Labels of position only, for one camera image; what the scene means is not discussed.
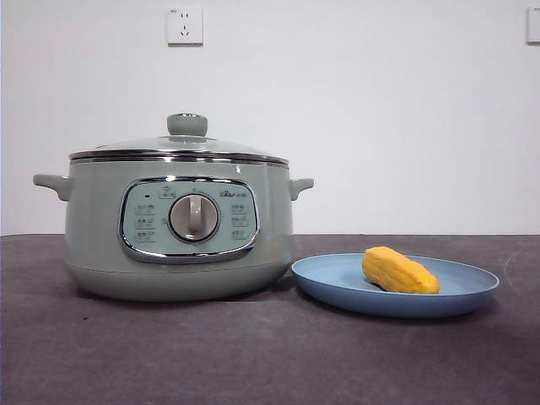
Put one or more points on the glass lid with green knob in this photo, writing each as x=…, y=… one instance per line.
x=187, y=123

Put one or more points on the blue round plate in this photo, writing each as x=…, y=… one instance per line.
x=337, y=291

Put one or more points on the pale green electric steamer pot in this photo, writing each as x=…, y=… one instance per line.
x=99, y=236

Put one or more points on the white wall power socket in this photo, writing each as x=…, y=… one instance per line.
x=185, y=25

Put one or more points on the white wall switch plate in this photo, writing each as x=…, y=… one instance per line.
x=534, y=25

